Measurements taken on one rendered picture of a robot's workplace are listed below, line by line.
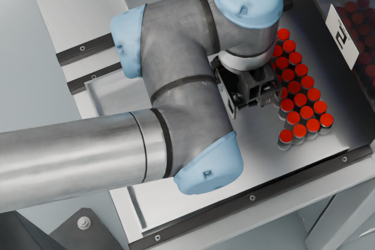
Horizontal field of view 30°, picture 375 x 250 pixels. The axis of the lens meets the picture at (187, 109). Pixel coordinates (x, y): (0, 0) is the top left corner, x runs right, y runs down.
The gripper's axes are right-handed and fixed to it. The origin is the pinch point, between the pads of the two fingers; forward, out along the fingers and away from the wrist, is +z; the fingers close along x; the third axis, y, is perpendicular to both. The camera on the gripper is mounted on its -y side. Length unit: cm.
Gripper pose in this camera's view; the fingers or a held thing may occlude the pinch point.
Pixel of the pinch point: (235, 89)
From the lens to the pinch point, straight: 108.4
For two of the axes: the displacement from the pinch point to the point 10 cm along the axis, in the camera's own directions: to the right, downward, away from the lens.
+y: 3.7, 8.7, -3.3
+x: 9.3, -3.6, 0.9
